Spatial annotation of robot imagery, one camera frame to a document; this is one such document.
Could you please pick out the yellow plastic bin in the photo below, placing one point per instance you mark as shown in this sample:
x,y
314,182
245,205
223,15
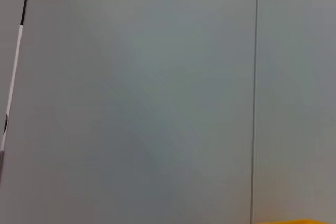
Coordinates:
x,y
296,221

